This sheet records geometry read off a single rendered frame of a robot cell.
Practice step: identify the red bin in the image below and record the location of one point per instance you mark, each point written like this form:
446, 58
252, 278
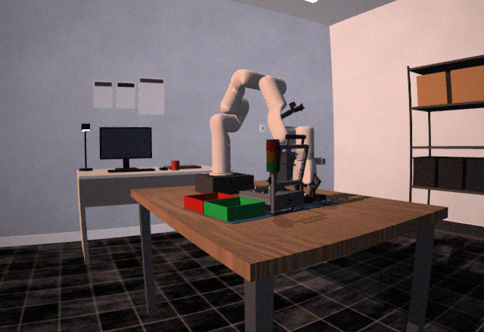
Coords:
195, 202

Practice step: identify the green bin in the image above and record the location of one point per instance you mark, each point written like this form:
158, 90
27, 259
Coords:
229, 210

